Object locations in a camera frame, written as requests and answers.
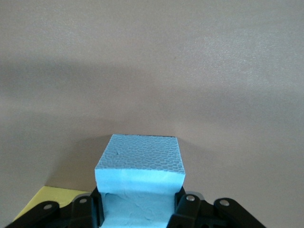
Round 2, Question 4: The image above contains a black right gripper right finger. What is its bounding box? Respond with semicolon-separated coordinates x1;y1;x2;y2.
166;187;262;228

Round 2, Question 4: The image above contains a blue foam block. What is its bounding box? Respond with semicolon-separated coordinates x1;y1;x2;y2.
94;134;186;228

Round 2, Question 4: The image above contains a yellow foam block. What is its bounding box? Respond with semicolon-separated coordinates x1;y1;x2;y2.
13;186;92;223

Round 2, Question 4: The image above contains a brown table cover sheet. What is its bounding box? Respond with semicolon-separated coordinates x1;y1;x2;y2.
0;0;304;228

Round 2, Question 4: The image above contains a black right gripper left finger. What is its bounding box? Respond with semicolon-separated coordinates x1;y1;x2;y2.
4;187;105;228

